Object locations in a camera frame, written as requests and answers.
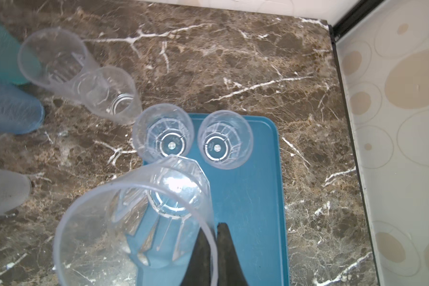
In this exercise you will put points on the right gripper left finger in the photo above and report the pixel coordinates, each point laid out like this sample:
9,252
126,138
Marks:
199,268

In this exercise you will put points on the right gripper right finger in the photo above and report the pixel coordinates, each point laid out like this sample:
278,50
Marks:
229,268

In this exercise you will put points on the clear faceted cup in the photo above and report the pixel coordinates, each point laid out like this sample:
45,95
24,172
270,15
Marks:
162,130
139,229

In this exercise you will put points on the teal plastic tray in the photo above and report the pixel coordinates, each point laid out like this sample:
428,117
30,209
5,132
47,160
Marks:
250,200

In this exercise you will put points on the small clear cup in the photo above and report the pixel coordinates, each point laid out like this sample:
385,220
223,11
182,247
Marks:
225,140

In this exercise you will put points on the clear faceted cup front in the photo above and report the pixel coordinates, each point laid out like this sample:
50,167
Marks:
162,130

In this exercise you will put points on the clear textured cup middle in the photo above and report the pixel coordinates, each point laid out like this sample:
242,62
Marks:
110,92

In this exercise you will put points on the frosted grey cup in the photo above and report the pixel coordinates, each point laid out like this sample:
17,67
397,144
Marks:
14,190

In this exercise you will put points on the blue frosted cup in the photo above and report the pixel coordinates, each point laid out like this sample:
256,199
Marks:
20,113

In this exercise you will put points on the tall clear textured cup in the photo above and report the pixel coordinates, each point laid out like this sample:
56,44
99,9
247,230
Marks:
55,59

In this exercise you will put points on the green frosted cup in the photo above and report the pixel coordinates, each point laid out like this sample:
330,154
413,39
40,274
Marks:
9,68

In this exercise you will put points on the right black frame post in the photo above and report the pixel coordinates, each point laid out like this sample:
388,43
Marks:
362,9

